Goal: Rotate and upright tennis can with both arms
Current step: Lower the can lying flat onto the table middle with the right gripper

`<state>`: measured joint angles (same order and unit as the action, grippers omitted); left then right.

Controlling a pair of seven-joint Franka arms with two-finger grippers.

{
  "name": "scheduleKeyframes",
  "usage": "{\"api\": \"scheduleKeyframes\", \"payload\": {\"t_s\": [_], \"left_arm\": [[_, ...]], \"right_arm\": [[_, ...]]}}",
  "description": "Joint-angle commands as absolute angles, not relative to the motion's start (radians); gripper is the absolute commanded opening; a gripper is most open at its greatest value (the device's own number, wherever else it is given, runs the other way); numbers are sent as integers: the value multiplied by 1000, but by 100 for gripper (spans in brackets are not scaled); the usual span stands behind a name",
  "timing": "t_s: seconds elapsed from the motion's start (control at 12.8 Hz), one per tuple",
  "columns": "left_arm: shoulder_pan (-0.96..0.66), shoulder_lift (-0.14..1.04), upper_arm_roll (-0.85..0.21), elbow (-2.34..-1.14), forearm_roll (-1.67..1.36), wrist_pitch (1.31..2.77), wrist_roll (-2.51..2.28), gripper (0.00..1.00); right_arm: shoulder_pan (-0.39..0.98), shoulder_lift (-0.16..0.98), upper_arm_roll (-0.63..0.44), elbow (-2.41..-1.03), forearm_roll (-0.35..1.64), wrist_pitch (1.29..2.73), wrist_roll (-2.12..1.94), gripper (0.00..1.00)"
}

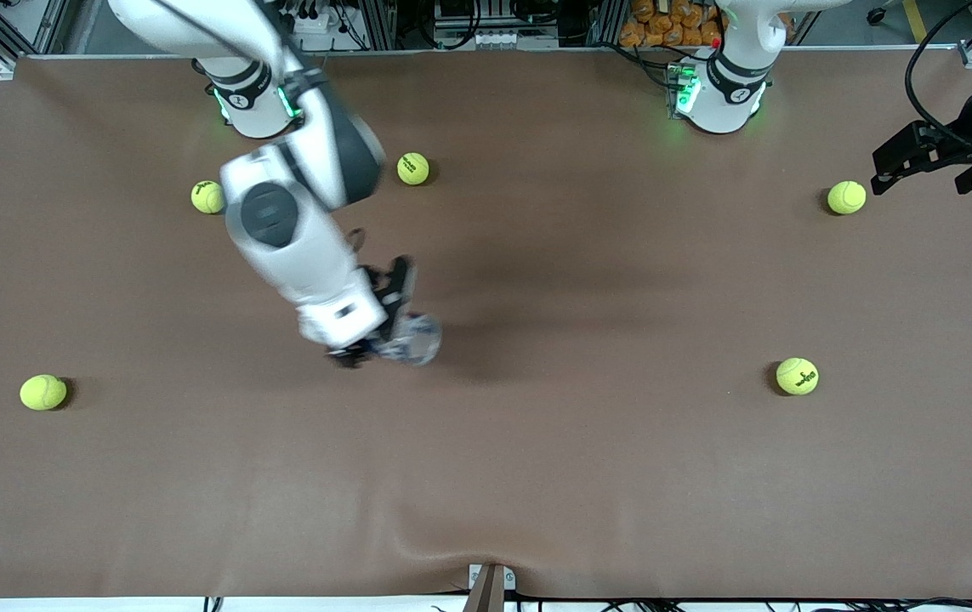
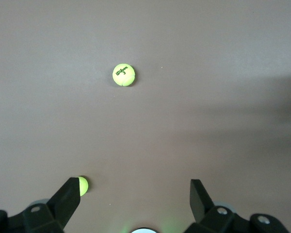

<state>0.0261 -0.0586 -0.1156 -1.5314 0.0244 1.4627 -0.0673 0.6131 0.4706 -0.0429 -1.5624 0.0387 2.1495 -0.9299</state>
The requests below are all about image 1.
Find aluminium cell frame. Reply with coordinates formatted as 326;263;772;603
0;0;972;79

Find brown table mat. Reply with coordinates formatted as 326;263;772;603
0;47;972;600

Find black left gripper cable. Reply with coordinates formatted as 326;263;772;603
905;0;972;130

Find white connector strip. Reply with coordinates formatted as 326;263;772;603
433;28;560;49

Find yellow tennis ball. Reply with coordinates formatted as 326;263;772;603
190;179;227;215
396;151;431;187
827;179;867;216
776;357;820;396
19;374;68;412

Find clear tennis ball can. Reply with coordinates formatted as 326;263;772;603
371;313;442;367

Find orange snack bags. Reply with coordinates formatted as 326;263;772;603
619;0;725;48

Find white power strip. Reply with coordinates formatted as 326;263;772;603
286;7;342;37

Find metal clamp bracket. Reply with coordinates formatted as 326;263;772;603
462;563;517;612

